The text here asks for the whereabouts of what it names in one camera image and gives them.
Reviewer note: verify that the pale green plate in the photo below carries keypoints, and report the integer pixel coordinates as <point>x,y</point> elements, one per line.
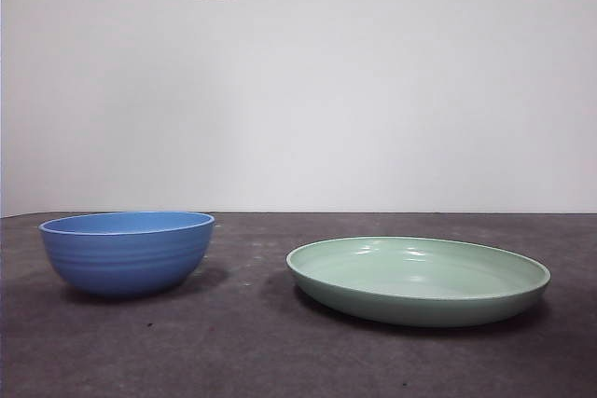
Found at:
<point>410,277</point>

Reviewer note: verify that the blue ribbed bowl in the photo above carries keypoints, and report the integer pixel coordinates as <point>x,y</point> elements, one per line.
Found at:
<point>126,263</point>

